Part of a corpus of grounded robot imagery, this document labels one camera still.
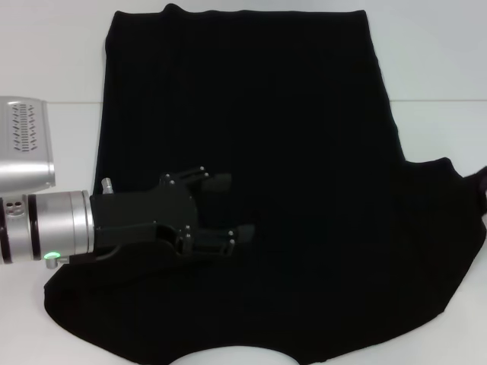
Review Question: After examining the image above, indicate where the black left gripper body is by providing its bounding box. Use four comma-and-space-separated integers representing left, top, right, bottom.
89, 173, 199, 262

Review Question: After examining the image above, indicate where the black t-shirt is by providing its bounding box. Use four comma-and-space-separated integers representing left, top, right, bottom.
43, 2, 487, 365

